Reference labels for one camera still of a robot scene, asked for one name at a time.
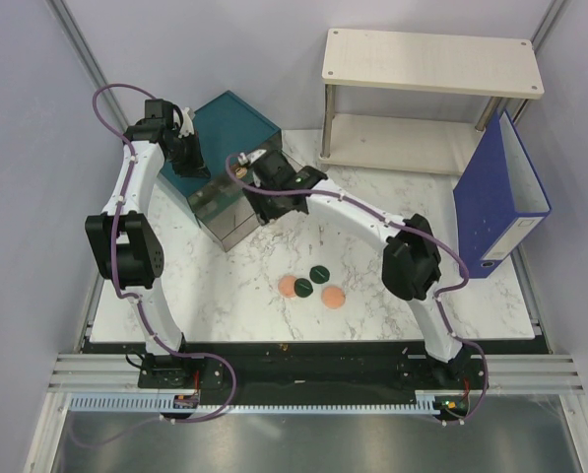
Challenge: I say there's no teal drawer organizer box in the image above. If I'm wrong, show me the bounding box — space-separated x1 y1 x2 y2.
161 91 282 227

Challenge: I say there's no dark green puff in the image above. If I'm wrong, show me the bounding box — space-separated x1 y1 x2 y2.
309 265 331 285
294 278 313 298

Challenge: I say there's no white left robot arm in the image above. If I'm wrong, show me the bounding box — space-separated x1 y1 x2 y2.
85 99 210 389

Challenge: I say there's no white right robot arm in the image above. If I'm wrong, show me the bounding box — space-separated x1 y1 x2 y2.
238 149 469 388

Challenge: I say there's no peach sponge left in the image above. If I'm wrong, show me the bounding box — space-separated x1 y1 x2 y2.
278 275 297 299

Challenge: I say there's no peach sponge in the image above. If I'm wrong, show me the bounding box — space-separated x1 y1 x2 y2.
321 286 346 309
278 275 297 299

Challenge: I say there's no peach sponge right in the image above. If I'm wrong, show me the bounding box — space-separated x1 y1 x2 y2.
321 286 346 309

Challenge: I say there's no beige two-tier shelf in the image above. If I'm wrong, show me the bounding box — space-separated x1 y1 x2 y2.
319 28 545 175

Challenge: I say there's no blue lever arch binder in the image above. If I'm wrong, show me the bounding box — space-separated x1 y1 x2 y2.
453 111 552 279

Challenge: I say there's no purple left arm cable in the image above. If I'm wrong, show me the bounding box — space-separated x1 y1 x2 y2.
69 80 238 448

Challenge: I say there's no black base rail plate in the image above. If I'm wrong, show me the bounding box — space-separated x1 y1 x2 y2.
136 352 487 395

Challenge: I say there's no light blue cable duct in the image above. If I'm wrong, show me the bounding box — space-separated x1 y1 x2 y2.
69 393 470 415

